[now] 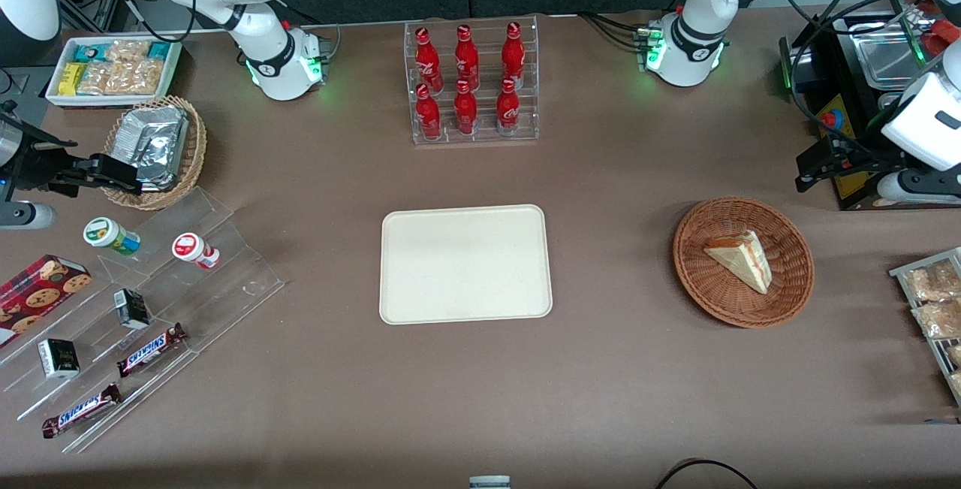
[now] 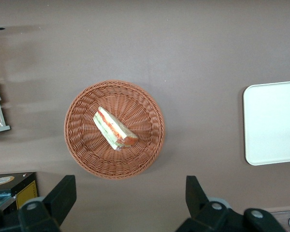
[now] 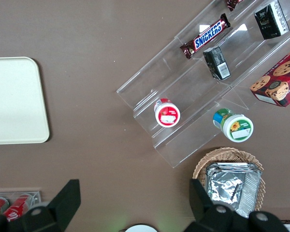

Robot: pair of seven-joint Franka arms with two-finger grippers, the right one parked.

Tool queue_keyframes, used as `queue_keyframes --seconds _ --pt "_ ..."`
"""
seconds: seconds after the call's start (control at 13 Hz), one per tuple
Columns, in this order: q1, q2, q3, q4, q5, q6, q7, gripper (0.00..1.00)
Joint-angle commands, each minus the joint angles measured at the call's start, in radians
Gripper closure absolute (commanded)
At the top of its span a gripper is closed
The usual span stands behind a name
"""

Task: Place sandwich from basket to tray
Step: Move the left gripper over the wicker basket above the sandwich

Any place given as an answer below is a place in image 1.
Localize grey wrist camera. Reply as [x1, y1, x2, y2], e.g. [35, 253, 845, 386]
[876, 169, 961, 205]
[0, 201, 58, 231]

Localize brown round wicker basket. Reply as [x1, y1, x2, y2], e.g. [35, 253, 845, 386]
[673, 196, 815, 329]

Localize red fried food pieces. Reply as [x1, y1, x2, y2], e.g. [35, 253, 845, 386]
[905, 0, 961, 63]

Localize cream plastic tray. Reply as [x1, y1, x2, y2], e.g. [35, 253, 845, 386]
[379, 204, 554, 325]

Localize silver foil pack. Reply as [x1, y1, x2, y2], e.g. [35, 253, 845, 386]
[134, 140, 182, 192]
[114, 106, 188, 165]

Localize red-lid yogurt cup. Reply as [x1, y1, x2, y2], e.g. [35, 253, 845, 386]
[171, 232, 221, 270]

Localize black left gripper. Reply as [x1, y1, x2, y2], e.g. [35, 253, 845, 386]
[796, 134, 903, 194]

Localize yellow snack pack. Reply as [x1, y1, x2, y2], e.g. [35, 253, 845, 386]
[59, 62, 87, 96]

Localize black food warmer cabinet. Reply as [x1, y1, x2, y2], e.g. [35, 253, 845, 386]
[779, 0, 961, 212]

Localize small black drink carton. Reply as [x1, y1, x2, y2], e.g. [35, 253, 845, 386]
[38, 338, 80, 379]
[113, 288, 151, 330]

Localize red tartan cookie box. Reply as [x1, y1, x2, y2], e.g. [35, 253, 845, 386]
[0, 254, 92, 347]

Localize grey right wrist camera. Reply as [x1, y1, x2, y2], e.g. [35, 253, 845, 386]
[0, 201, 58, 231]

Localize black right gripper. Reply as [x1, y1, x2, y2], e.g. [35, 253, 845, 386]
[6, 121, 143, 197]

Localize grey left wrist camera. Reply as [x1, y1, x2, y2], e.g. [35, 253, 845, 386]
[876, 169, 961, 205]

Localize clear acrylic bottle rack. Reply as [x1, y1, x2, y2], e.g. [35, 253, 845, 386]
[404, 16, 540, 146]

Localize steel warmer pan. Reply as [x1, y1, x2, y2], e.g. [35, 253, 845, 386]
[854, 32, 923, 89]

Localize grey wire tray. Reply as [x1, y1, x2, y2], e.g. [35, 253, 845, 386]
[890, 247, 961, 407]

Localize black left base cables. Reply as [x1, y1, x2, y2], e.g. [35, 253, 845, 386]
[578, 11, 651, 51]

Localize red cola bottle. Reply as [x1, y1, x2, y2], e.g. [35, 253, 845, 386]
[415, 83, 442, 140]
[414, 26, 444, 93]
[501, 21, 526, 88]
[496, 77, 521, 133]
[453, 24, 481, 92]
[453, 80, 479, 135]

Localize triangular sandwich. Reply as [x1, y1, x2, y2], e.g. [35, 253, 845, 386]
[703, 230, 773, 295]

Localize white rectangular snack tray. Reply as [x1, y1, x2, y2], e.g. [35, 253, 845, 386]
[45, 36, 183, 108]

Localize clear nut snack pack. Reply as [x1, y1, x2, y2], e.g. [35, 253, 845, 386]
[105, 39, 151, 63]
[77, 62, 113, 95]
[107, 59, 164, 96]

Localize green-lid yogurt cup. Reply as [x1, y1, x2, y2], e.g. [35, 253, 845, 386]
[83, 216, 141, 257]

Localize light tan wicker basket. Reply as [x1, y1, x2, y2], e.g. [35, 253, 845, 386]
[103, 95, 208, 210]

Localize black floor cable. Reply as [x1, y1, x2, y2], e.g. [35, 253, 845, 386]
[655, 458, 759, 489]

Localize clear acrylic stepped stand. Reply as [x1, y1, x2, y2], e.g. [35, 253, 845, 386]
[0, 187, 286, 454]

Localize brown Snickers bar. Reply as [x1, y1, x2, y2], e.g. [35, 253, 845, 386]
[41, 382, 122, 439]
[116, 322, 188, 378]

